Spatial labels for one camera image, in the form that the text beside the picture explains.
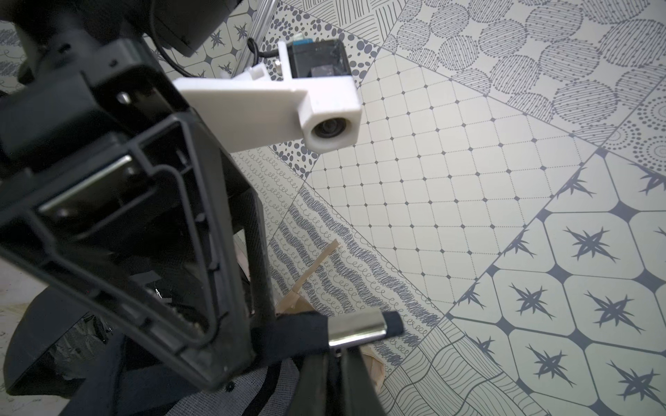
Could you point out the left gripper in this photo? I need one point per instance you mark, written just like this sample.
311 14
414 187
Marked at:
81 91

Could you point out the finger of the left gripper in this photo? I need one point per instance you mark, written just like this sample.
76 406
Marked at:
248 215
139 230

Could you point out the beige baseball cap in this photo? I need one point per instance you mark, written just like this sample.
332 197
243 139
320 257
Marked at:
307 295

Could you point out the black cap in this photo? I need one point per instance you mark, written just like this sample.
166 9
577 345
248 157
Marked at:
124 378

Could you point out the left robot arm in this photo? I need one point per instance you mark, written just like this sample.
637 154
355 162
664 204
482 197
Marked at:
160 24

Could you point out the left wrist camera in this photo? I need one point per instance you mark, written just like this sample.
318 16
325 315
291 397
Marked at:
316 101

